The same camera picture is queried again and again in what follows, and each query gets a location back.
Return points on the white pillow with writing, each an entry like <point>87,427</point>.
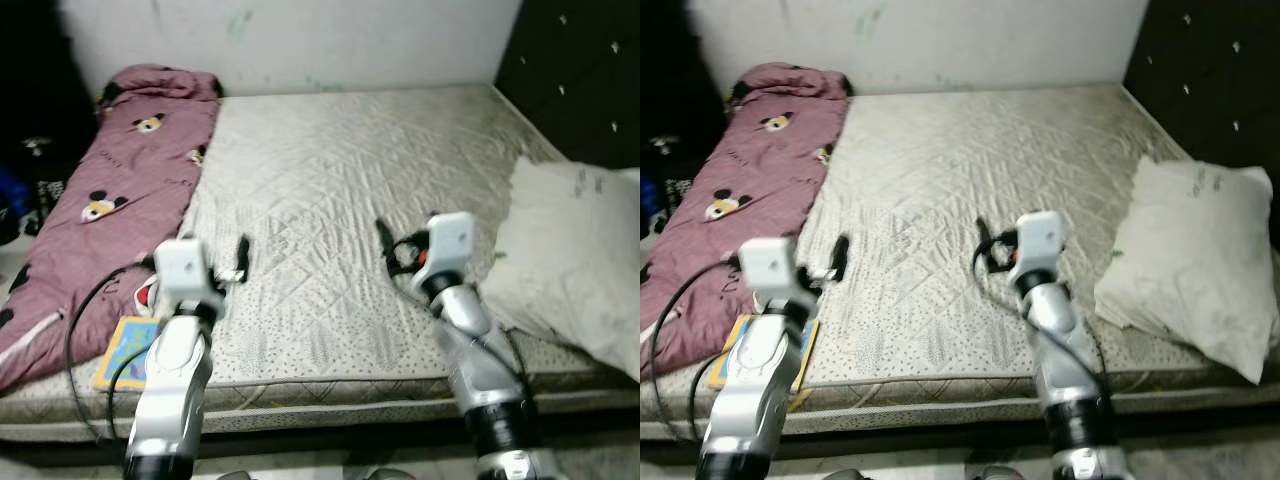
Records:
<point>570,260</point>
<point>1190,260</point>

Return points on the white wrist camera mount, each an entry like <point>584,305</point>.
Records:
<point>447,245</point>
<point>775,272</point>
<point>185,270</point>
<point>1038,245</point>

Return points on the grey left robot leg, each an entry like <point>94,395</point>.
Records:
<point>235,476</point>
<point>845,476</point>

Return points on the colourful picture puzzle board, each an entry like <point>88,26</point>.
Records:
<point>725,350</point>
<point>125,350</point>

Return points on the white quilted mattress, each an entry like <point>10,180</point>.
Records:
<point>960,200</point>
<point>350,200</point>

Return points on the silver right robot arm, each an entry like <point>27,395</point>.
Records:
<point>480,370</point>
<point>1065,370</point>

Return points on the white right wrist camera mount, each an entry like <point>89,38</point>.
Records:
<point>1038,245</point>
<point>447,245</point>

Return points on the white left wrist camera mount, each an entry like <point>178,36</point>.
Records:
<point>185,270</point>
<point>775,272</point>

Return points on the black tufted headboard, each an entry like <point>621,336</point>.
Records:
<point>580,70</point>
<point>1210,70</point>

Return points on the grey robot leg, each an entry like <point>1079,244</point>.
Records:
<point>845,476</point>
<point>235,476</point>
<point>995,474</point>
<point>385,474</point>

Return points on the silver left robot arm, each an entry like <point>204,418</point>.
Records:
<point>750,390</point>
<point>170,390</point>

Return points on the black bedside basket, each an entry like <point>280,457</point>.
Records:
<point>45,195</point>
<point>672,195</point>

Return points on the pink cartoon mouse blanket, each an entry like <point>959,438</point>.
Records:
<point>120,180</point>
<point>750,170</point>

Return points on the grey right robot leg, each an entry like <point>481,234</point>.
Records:
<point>385,474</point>
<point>995,474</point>

